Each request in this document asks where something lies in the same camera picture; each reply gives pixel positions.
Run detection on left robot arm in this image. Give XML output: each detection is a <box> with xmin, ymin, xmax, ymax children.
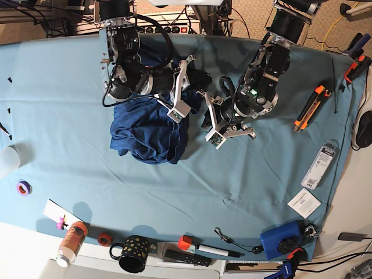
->
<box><xmin>198</xmin><ymin>1</ymin><xmax>321</xmax><ymax>148</ymax></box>

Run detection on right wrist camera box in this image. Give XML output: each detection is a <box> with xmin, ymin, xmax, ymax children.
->
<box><xmin>167</xmin><ymin>100</ymin><xmax>191</xmax><ymax>123</ymax></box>

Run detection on black adapter block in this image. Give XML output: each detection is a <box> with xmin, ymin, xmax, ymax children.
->
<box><xmin>338</xmin><ymin>232</ymin><xmax>365</xmax><ymax>242</ymax></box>

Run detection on teal table cloth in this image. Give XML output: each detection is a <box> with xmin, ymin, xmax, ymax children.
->
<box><xmin>1</xmin><ymin>35</ymin><xmax>366</xmax><ymax>246</ymax></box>

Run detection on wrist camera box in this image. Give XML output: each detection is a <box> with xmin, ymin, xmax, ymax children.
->
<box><xmin>205</xmin><ymin>129</ymin><xmax>227</xmax><ymax>150</ymax></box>
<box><xmin>167</xmin><ymin>100</ymin><xmax>191</xmax><ymax>123</ymax></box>

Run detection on black orange utility knife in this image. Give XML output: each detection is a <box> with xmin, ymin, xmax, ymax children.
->
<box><xmin>294</xmin><ymin>83</ymin><xmax>332</xmax><ymax>133</ymax></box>

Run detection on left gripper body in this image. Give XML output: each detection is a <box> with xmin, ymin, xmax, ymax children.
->
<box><xmin>198</xmin><ymin>90</ymin><xmax>256</xmax><ymax>139</ymax></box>

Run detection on white paper strip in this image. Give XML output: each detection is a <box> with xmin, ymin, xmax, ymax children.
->
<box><xmin>43</xmin><ymin>199</ymin><xmax>81</xmax><ymax>226</ymax></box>

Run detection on blue orange bottom clamp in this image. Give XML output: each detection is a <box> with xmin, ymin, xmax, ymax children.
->
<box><xmin>264</xmin><ymin>247</ymin><xmax>307</xmax><ymax>279</ymax></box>

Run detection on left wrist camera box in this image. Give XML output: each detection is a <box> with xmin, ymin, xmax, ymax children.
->
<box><xmin>205</xmin><ymin>129</ymin><xmax>227</xmax><ymax>150</ymax></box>

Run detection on black computer mouse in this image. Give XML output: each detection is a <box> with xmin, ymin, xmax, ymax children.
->
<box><xmin>355</xmin><ymin>110</ymin><xmax>372</xmax><ymax>148</ymax></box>

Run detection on black zip tie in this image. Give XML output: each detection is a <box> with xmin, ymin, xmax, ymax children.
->
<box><xmin>331</xmin><ymin>58</ymin><xmax>338</xmax><ymax>114</ymax></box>

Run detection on black remote control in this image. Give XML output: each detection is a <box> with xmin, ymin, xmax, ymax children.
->
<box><xmin>164</xmin><ymin>249</ymin><xmax>213</xmax><ymax>267</ymax></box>

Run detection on yellow cable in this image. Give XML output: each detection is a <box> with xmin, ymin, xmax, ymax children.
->
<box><xmin>321</xmin><ymin>0</ymin><xmax>361</xmax><ymax>52</ymax></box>

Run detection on red tape roll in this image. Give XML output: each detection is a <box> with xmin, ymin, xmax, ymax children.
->
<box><xmin>97</xmin><ymin>232</ymin><xmax>112</xmax><ymax>247</ymax></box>

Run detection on silver key ring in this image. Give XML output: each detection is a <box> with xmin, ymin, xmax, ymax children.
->
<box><xmin>303</xmin><ymin>224</ymin><xmax>326</xmax><ymax>239</ymax></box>

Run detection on blue spring clamp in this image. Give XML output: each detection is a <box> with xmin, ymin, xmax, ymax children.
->
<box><xmin>342</xmin><ymin>33</ymin><xmax>371</xmax><ymax>56</ymax></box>

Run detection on blue box with knob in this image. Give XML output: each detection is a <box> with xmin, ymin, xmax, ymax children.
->
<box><xmin>260</xmin><ymin>220</ymin><xmax>305</xmax><ymax>260</ymax></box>

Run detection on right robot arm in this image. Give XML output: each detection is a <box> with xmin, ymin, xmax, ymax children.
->
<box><xmin>94</xmin><ymin>1</ymin><xmax>212</xmax><ymax>123</ymax></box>

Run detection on black mug yellow dots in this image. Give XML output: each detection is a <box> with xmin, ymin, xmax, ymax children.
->
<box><xmin>109</xmin><ymin>235</ymin><xmax>149</xmax><ymax>274</ymax></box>

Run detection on white paper card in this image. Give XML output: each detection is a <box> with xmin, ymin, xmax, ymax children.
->
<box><xmin>287</xmin><ymin>188</ymin><xmax>321</xmax><ymax>219</ymax></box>

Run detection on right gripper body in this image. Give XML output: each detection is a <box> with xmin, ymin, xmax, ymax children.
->
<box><xmin>149</xmin><ymin>54</ymin><xmax>196</xmax><ymax>108</ymax></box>

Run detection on purple tape roll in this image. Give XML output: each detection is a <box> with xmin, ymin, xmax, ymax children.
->
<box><xmin>17</xmin><ymin>181</ymin><xmax>31</xmax><ymax>196</ymax></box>

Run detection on carabiner with black lanyard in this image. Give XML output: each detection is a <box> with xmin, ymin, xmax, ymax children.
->
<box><xmin>213</xmin><ymin>227</ymin><xmax>264</xmax><ymax>255</ymax></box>

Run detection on orange plastic bottle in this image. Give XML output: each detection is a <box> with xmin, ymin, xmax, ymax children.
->
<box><xmin>56</xmin><ymin>221</ymin><xmax>88</xmax><ymax>268</ymax></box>

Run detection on translucent plastic cup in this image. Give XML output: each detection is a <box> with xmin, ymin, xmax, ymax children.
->
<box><xmin>0</xmin><ymin>146</ymin><xmax>20</xmax><ymax>180</ymax></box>

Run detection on white black marker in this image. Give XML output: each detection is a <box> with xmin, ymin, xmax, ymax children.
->
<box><xmin>196</xmin><ymin>245</ymin><xmax>244</xmax><ymax>258</ymax></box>

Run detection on clear blister pack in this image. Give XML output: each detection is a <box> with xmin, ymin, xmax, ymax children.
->
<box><xmin>301</xmin><ymin>139</ymin><xmax>338</xmax><ymax>190</ymax></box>

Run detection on orange black bar clamp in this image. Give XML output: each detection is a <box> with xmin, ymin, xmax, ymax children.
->
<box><xmin>344</xmin><ymin>55</ymin><xmax>371</xmax><ymax>84</ymax></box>

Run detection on red cube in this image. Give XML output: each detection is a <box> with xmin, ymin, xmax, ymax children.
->
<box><xmin>177</xmin><ymin>235</ymin><xmax>192</xmax><ymax>251</ymax></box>

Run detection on pink small clip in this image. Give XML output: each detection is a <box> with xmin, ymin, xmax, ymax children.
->
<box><xmin>56</xmin><ymin>215</ymin><xmax>69</xmax><ymax>230</ymax></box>

